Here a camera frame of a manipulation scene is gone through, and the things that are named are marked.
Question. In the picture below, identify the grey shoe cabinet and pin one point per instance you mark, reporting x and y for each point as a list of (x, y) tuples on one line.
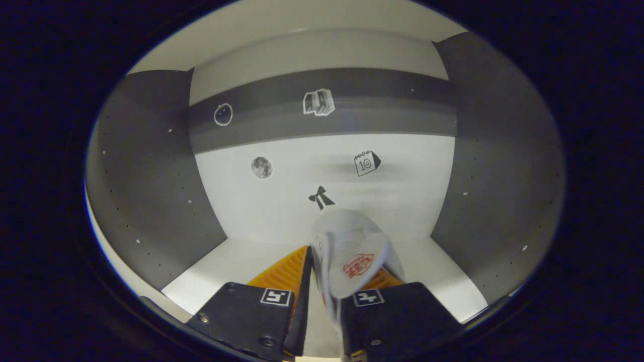
[(302, 166)]

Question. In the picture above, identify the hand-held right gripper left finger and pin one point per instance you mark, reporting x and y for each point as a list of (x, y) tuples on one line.
[(302, 311)]

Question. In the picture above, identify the white canvas shoe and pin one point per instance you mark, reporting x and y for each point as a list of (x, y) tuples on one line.
[(352, 241)]

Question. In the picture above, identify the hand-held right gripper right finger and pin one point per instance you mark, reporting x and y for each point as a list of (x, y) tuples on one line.
[(402, 322)]

